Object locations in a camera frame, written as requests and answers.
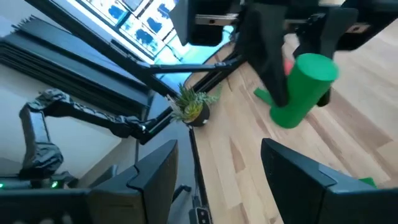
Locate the red wooden cube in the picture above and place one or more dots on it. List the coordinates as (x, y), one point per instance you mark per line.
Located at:
(287, 66)

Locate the black aluminium table frame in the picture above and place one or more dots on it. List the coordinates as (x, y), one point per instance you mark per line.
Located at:
(199, 174)

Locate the black ribbed panel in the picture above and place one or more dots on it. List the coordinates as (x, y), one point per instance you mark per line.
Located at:
(62, 65)

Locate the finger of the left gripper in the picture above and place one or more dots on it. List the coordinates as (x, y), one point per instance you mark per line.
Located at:
(329, 31)
(264, 62)

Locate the black jointed wrapped arm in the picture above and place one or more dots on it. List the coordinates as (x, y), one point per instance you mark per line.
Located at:
(37, 140)

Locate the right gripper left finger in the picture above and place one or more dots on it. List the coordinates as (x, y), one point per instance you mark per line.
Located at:
(140, 193)

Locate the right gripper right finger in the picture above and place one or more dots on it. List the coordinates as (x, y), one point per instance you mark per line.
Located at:
(311, 193)

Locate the black camera on rail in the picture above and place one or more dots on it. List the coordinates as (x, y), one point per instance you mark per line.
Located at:
(200, 214)

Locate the small potted green plant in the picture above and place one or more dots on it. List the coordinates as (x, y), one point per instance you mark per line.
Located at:
(191, 107)

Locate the black diagonal frame strut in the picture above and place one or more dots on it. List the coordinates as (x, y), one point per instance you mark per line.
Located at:
(186, 67)

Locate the green wooden cylinder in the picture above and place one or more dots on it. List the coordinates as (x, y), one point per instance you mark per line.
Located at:
(303, 90)

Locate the green rectangular wooden block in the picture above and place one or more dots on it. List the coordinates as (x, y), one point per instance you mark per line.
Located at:
(368, 182)
(262, 95)

